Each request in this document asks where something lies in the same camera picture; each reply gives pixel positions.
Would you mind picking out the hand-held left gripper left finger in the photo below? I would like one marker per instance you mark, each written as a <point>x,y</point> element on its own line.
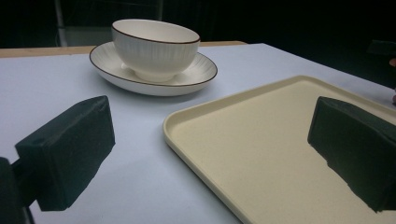
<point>67,146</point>

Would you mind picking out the white ribbed bowl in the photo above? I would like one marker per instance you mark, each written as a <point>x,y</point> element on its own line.
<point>155,53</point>

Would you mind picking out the cream plastic tray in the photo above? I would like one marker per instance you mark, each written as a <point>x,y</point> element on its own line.
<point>264,149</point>

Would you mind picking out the metal stand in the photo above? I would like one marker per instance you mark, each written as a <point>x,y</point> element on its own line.
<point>60,26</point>

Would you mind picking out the white ribbed plate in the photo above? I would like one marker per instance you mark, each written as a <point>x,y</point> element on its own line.
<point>199,73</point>

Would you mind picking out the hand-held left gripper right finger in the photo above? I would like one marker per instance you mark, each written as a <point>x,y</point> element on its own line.
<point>358,146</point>

